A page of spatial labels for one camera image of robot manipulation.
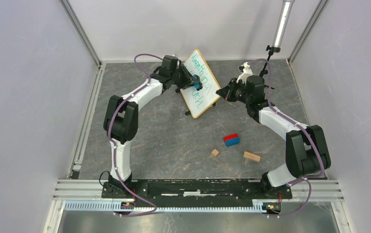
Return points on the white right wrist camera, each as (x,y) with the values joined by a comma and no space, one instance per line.
(245,73)

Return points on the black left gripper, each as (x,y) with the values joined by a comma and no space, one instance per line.
(187,75)

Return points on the small wooden cube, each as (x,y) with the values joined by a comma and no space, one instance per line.
(215,152)

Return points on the red and blue toy brick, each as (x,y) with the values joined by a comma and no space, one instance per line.
(231,140)

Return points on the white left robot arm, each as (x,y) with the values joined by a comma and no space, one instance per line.
(122,115)

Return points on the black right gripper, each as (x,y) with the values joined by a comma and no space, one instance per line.
(226,92)

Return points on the small wood-framed whiteboard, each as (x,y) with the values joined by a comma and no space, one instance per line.
(197,65)

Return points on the long wooden block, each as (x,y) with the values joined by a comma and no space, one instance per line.
(252,156)

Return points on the black tripod stand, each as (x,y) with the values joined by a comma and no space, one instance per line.
(271,51)

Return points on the blue whiteboard eraser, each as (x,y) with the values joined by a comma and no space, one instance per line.
(196,82)

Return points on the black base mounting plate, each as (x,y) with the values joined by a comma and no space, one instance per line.
(193,193)

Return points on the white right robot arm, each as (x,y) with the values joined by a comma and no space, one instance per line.
(306,151)

